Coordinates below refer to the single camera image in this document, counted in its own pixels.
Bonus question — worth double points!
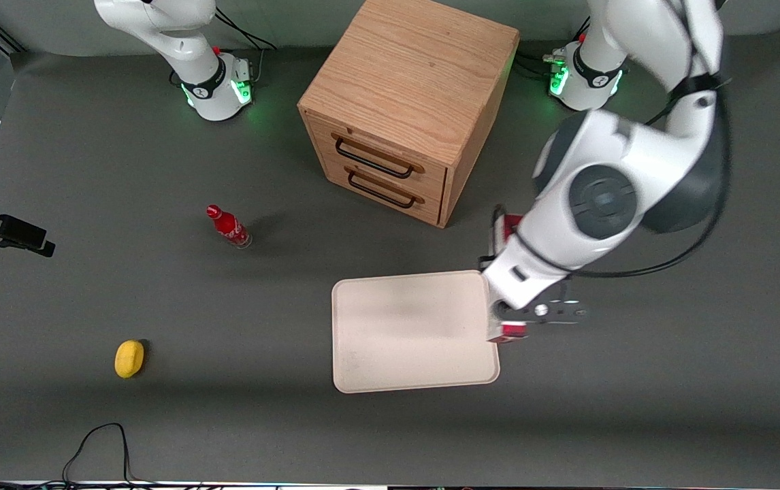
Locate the black arm base cables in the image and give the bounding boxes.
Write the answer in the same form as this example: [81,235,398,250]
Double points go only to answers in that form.
[213,5,279,76]
[514,17,591,77]

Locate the black left arm base cables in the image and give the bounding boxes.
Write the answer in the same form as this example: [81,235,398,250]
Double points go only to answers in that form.
[514,17,591,77]

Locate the black looped cable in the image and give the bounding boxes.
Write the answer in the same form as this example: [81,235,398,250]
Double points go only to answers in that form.
[62,423,133,488]

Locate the red cola bottle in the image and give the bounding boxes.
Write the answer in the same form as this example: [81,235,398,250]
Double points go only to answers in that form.
[206,204,253,250]

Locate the beige plastic tray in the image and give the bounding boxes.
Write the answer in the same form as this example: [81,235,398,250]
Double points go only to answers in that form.
[331,270,501,394]

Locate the red cookie box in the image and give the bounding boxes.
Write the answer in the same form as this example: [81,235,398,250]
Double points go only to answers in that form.
[487,213,529,344]

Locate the wooden drawer with black handle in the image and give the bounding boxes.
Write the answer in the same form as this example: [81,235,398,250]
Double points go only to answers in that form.
[319,154,444,227]
[307,112,449,203]

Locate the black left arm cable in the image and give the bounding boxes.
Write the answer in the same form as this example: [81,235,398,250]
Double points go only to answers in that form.
[566,68,732,278]

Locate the black right arm base cables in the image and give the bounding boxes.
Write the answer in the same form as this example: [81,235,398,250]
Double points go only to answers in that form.
[213,5,279,76]

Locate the yellow lemon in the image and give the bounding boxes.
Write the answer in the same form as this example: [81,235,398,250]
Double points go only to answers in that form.
[114,340,146,379]

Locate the wooden drawer cabinet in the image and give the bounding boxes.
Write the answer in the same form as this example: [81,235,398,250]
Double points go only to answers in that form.
[297,0,521,229]

